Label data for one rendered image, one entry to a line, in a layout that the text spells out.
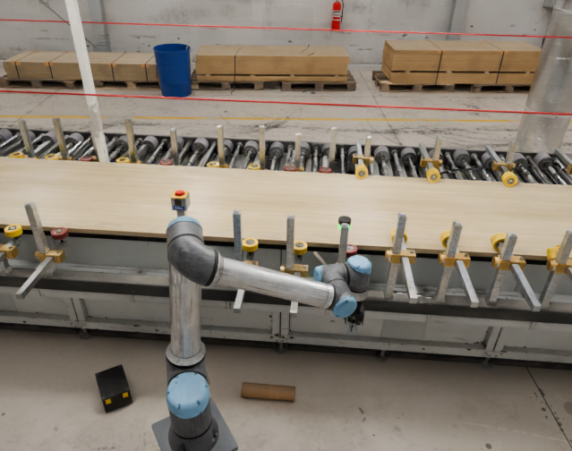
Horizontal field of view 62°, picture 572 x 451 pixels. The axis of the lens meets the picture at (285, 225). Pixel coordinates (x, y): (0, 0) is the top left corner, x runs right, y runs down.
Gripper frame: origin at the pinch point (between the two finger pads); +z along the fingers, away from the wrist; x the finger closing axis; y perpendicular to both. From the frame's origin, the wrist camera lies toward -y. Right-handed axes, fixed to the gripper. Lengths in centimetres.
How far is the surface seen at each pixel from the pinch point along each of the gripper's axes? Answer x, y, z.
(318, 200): -17, -95, -7
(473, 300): 49, -7, -13
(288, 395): -27, -22, 77
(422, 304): 37, -33, 14
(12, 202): -191, -74, -7
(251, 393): -47, -22, 77
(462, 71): 206, -652, 51
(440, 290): 45, -36, 6
